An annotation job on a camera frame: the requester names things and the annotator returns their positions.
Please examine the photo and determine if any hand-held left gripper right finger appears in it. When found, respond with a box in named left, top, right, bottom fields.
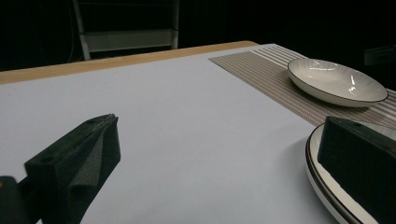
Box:
left=317, top=115, right=396, bottom=224

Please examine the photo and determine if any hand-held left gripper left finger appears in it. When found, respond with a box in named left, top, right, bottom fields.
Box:
left=23, top=113, right=121, bottom=224

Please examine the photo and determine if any white plate with dark rim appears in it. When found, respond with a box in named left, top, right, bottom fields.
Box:
left=307, top=120, right=396, bottom=224
left=287, top=58, right=389, bottom=108
left=304, top=136, right=362, bottom=224

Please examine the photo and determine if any wooden table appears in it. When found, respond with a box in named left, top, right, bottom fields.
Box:
left=0, top=40, right=260, bottom=86

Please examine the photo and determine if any striped grey placemat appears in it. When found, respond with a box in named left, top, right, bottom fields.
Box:
left=208, top=44, right=396, bottom=131

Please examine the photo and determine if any white board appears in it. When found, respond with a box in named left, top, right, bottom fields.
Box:
left=0, top=43, right=344, bottom=224

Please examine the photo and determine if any white metal stand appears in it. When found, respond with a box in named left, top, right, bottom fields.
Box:
left=73, top=0, right=181, bottom=62

